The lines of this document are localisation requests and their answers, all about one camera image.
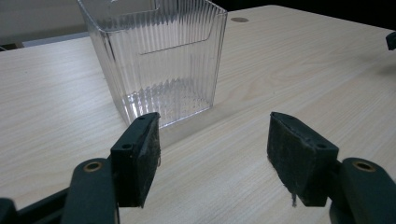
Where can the round brown table hole cover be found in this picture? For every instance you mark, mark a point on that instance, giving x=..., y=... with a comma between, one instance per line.
x=239, y=19

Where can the clear ribbed plastic container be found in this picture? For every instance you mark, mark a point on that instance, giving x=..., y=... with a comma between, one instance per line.
x=162, y=62

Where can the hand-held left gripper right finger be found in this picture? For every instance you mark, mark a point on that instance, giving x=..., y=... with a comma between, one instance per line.
x=299, y=161

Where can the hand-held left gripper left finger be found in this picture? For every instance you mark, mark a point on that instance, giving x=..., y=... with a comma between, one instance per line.
x=134, y=161

